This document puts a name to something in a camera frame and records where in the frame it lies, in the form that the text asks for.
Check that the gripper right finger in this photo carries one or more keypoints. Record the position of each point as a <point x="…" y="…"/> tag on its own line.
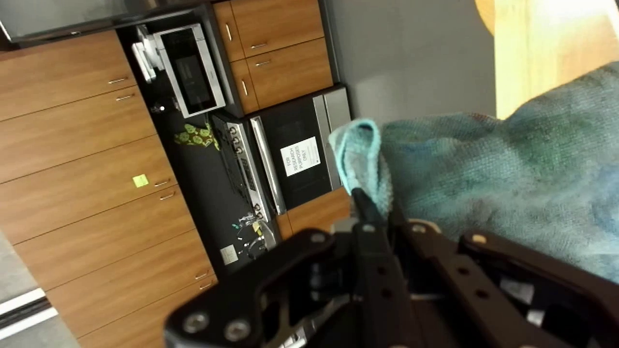
<point x="483" y="290"/>

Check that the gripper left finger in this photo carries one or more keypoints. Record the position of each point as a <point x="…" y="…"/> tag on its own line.
<point x="372" y="270"/>

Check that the green towel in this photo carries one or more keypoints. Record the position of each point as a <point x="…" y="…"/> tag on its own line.
<point x="508" y="179"/>

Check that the wood base cabinet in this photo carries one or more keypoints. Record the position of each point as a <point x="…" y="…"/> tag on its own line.
<point x="319" y="212"/>
<point x="278" y="48"/>

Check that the white paper sign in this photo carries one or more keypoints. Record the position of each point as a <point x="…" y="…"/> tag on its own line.
<point x="300" y="156"/>

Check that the black and steel stove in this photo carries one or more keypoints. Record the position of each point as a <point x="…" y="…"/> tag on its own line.
<point x="295" y="154"/>

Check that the green patterned cloth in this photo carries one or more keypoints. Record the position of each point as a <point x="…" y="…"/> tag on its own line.
<point x="196" y="136"/>

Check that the yellow sticky note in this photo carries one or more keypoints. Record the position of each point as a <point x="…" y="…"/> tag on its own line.
<point x="140" y="181"/>

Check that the stainless steel microwave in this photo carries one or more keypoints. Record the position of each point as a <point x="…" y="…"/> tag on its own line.
<point x="191" y="70"/>

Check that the tall wood kitchen cabinets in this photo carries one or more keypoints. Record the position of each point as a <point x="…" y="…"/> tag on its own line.
<point x="82" y="183"/>

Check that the white countertop appliance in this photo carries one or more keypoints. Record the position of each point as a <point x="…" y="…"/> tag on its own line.
<point x="145" y="53"/>

